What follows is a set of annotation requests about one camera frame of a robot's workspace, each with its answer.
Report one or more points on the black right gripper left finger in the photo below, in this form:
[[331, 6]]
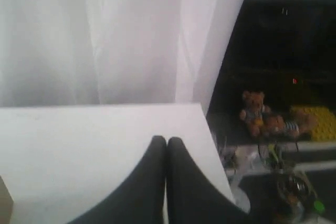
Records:
[[140, 197]]

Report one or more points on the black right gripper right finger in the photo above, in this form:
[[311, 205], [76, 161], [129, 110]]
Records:
[[191, 197]]

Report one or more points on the brown paper bag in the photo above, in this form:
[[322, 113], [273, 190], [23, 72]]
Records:
[[6, 204]]

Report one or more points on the clear jar green cap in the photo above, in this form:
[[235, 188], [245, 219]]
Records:
[[298, 201]]

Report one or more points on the sitting brown teddy bear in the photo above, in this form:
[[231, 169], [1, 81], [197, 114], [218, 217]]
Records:
[[254, 111]]

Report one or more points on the lying brown teddy bear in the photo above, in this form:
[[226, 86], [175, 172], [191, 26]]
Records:
[[299, 123]]

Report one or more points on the yellow studded mat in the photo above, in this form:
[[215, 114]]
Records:
[[324, 130]]

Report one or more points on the white backdrop curtain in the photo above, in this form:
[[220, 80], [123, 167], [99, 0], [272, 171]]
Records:
[[76, 52]]

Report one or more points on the grey metal shelf rack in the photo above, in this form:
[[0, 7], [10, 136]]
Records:
[[285, 49]]

